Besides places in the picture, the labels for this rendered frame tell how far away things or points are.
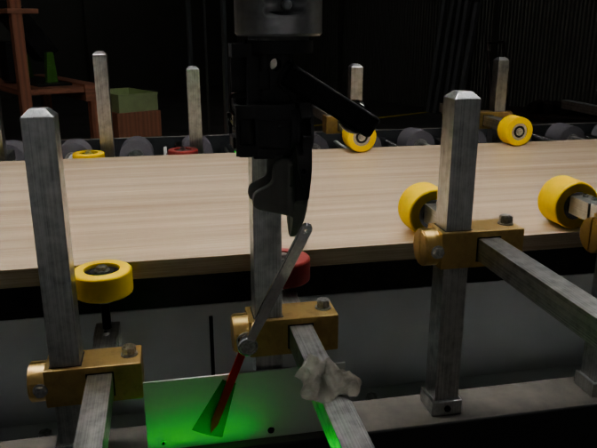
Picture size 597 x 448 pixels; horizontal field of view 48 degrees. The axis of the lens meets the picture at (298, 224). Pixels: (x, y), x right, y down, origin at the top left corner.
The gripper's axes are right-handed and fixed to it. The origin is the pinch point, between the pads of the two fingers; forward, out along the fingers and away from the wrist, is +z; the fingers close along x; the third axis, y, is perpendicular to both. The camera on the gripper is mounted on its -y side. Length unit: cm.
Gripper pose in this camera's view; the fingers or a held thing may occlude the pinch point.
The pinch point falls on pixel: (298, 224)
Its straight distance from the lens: 74.6
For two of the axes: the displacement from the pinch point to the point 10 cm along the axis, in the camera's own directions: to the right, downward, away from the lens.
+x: 2.0, 2.9, -9.4
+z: 0.0, 9.6, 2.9
